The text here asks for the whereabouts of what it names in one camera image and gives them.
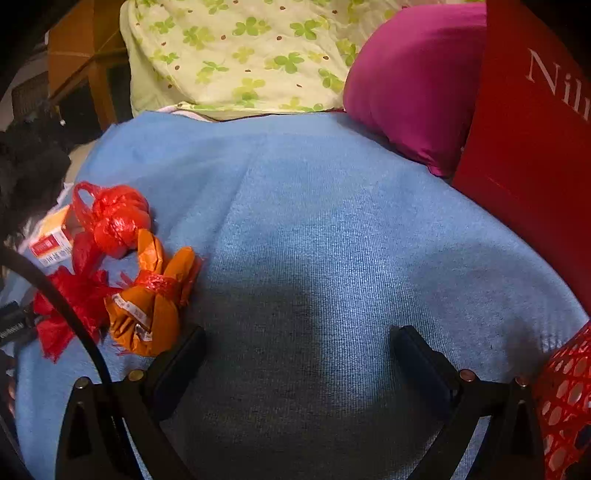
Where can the green clover pattern quilt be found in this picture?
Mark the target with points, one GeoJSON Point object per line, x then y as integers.
{"type": "Point", "coordinates": [232, 59]}

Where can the black fluffy garment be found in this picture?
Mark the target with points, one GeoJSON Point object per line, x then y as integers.
{"type": "Point", "coordinates": [34, 161]}

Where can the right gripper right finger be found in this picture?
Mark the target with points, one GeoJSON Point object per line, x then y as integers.
{"type": "Point", "coordinates": [430, 374]}

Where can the magenta pillow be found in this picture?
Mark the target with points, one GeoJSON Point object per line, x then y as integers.
{"type": "Point", "coordinates": [415, 81]}

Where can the red Nilrich paper bag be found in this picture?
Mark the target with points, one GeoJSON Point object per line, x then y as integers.
{"type": "Point", "coordinates": [527, 158]}

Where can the black plastic bag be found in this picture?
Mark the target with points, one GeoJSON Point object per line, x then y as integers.
{"type": "Point", "coordinates": [16, 321]}

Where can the red knotted plastic bag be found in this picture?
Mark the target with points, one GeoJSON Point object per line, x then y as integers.
{"type": "Point", "coordinates": [112, 215]}

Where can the orange white medicine box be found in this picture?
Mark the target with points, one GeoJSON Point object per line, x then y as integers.
{"type": "Point", "coordinates": [52, 241]}

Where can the orange plastic wrapper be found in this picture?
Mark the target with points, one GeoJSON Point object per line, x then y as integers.
{"type": "Point", "coordinates": [144, 317]}

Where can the brown wooden cabinet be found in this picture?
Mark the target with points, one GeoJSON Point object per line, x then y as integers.
{"type": "Point", "coordinates": [82, 47]}

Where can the red plastic mesh basket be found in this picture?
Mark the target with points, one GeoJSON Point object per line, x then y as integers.
{"type": "Point", "coordinates": [562, 393]}

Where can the blue towel blanket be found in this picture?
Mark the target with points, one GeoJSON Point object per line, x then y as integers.
{"type": "Point", "coordinates": [317, 242]}

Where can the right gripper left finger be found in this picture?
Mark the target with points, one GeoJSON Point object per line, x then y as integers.
{"type": "Point", "coordinates": [169, 375]}

